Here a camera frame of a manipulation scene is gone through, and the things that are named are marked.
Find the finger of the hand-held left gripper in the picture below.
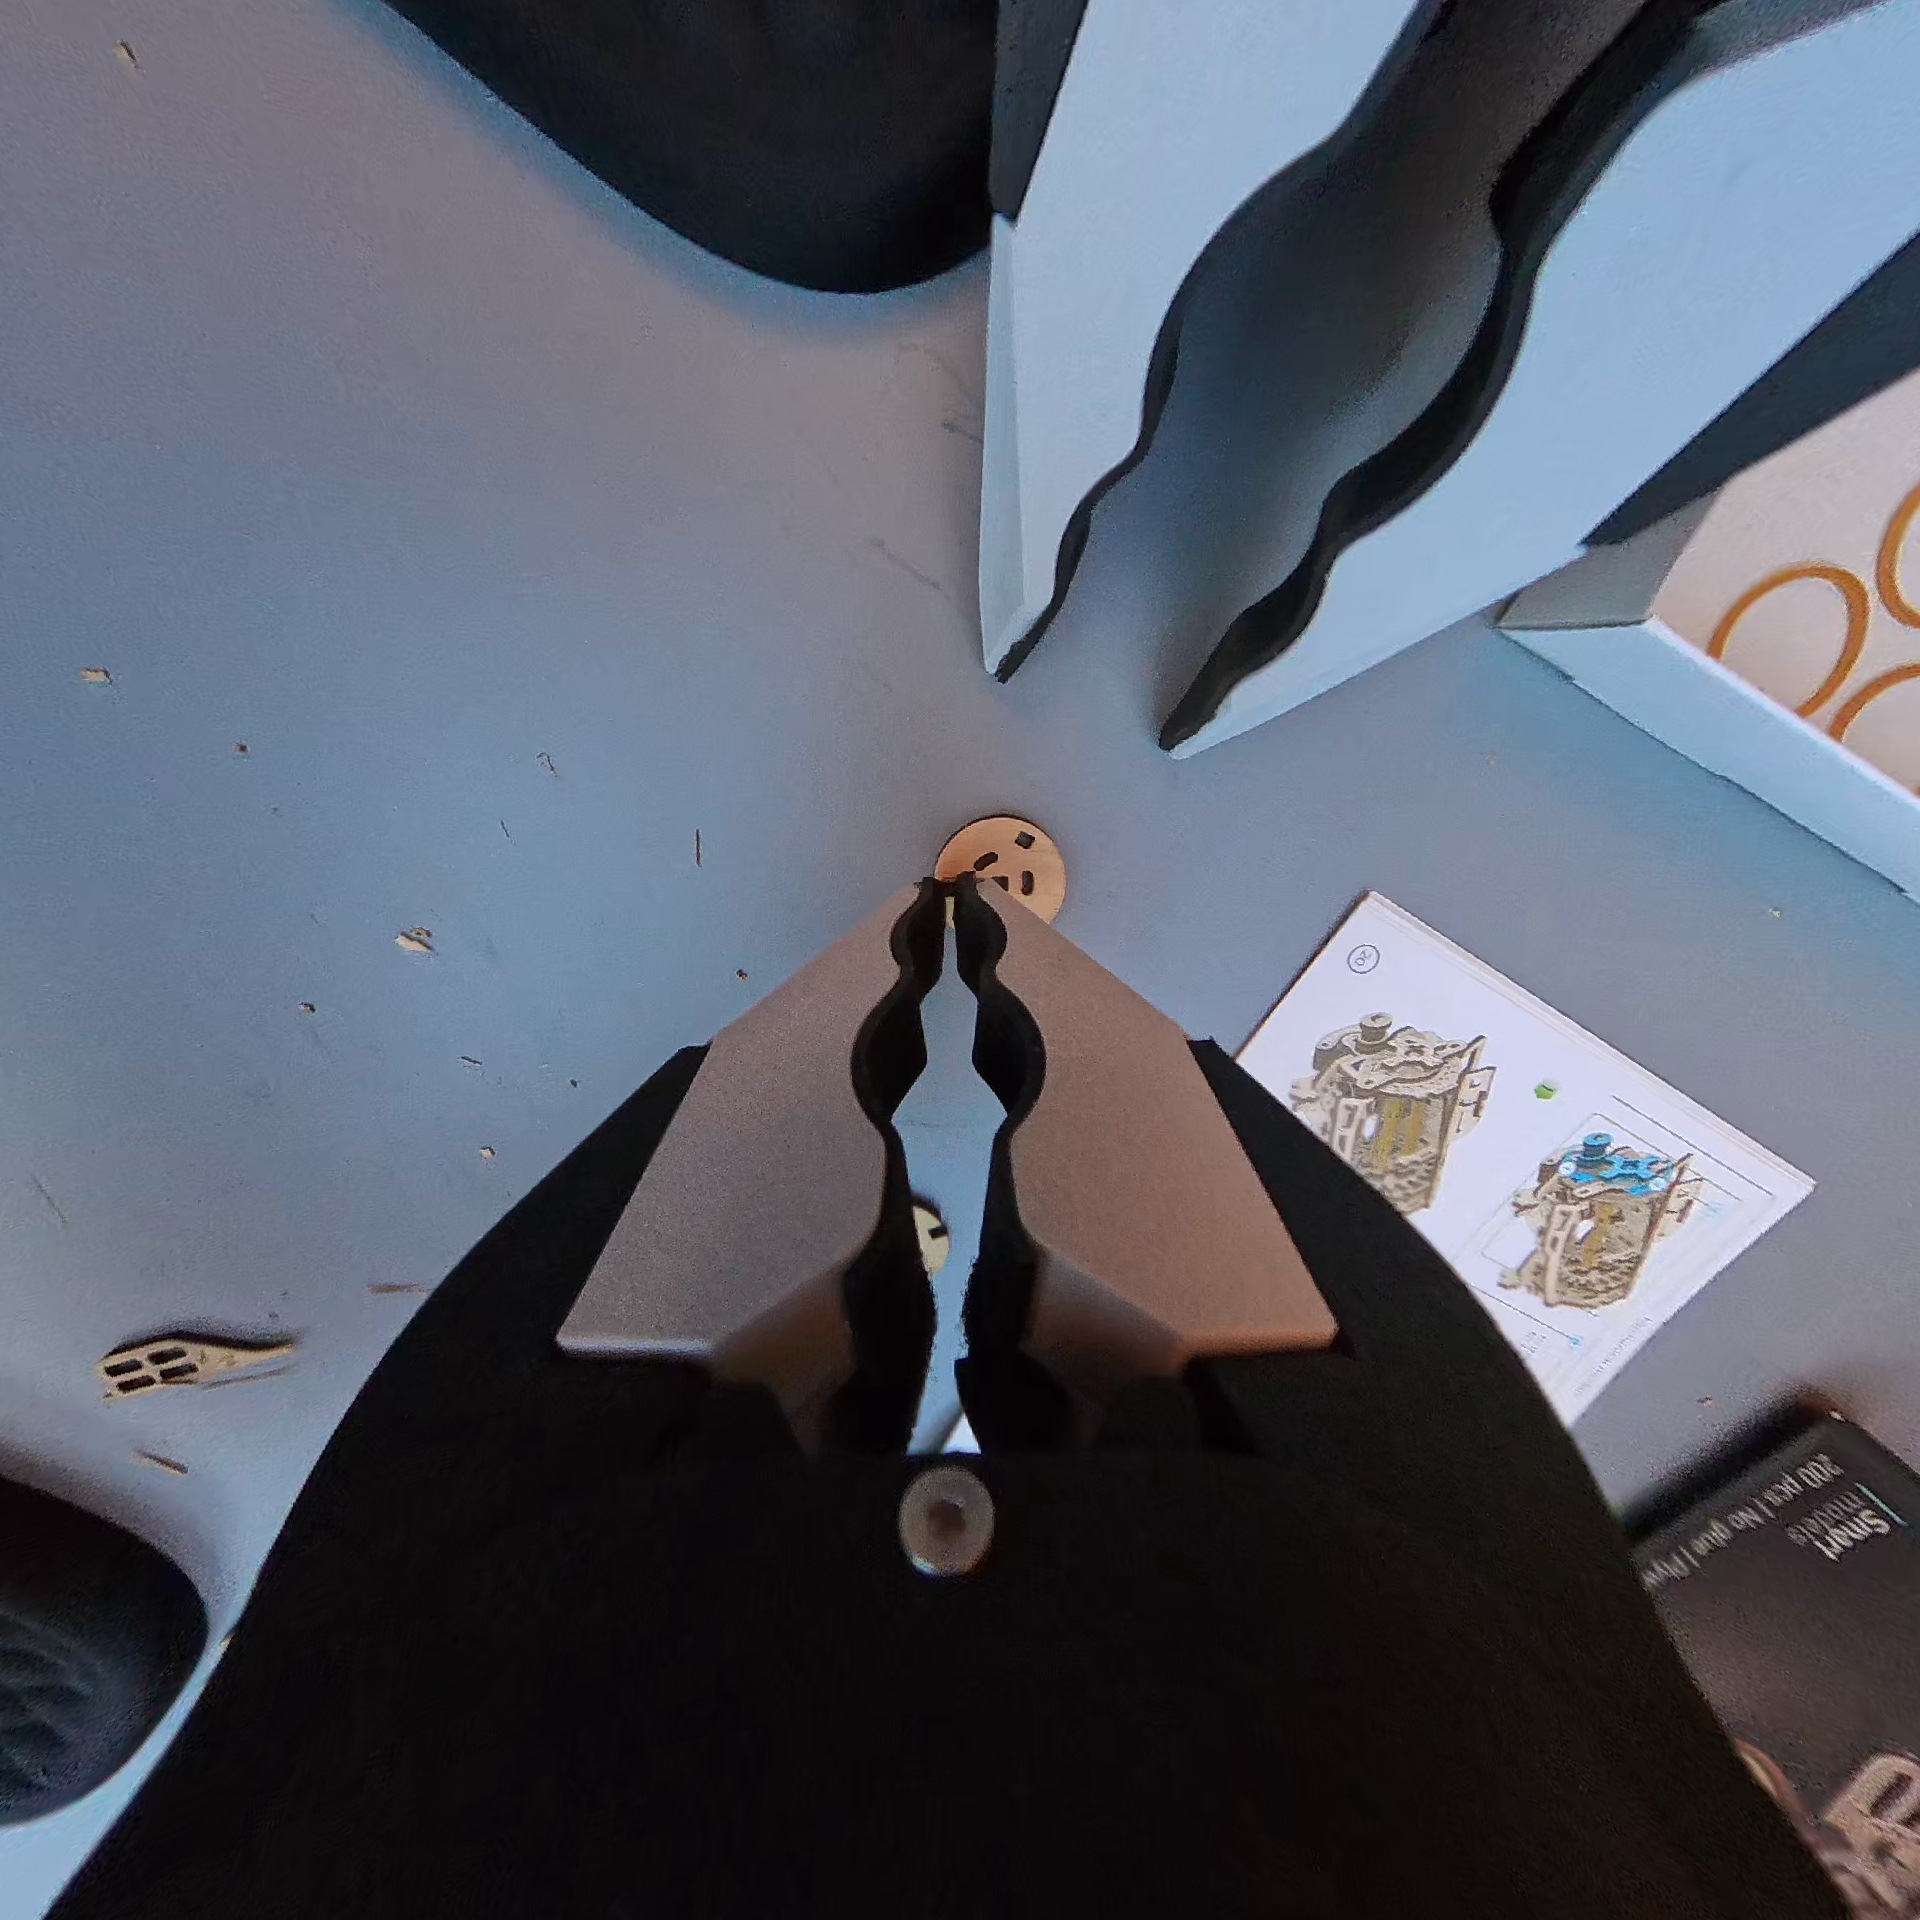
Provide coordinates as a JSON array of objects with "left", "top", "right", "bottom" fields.
[
  {"left": 1158, "top": 0, "right": 1920, "bottom": 757},
  {"left": 983, "top": 0, "right": 1442, "bottom": 684}
]

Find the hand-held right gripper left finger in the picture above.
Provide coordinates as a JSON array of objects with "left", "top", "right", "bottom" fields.
[{"left": 556, "top": 881, "right": 945, "bottom": 1453}]

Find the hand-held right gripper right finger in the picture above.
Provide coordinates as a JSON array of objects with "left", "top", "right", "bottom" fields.
[{"left": 958, "top": 881, "right": 1340, "bottom": 1453}]

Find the group of tan rubber bands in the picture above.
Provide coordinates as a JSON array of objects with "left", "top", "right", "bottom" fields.
[{"left": 1708, "top": 481, "right": 1920, "bottom": 753}]

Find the printed instruction booklet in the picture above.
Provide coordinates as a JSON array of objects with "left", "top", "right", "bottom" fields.
[{"left": 1232, "top": 892, "right": 1817, "bottom": 1426}]

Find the white cardboard tray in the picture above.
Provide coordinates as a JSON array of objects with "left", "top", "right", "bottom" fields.
[{"left": 1500, "top": 359, "right": 1920, "bottom": 909}]

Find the black textured wrist rest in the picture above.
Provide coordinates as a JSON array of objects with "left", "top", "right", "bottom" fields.
[{"left": 374, "top": 0, "right": 1001, "bottom": 298}]

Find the slotted wooden offcut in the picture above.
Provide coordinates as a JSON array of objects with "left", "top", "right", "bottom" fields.
[{"left": 95, "top": 1329, "right": 298, "bottom": 1401}]

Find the black model kit box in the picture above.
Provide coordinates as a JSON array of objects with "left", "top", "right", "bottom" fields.
[{"left": 1628, "top": 1411, "right": 1920, "bottom": 1920}]

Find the black mesh chair seat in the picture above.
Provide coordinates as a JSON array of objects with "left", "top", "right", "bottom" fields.
[{"left": 0, "top": 1476, "right": 207, "bottom": 1827}]

